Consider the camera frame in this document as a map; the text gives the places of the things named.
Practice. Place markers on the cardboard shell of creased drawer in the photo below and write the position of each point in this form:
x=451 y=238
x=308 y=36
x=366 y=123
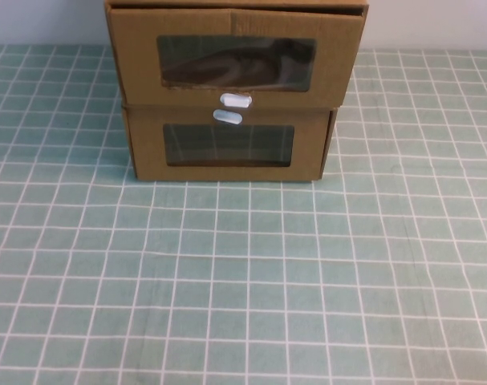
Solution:
x=235 y=3

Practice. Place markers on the lower cardboard drawer with window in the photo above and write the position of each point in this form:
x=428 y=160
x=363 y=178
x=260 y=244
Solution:
x=333 y=140

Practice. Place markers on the white plastic pull tab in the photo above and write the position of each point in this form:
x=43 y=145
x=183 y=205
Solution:
x=236 y=100

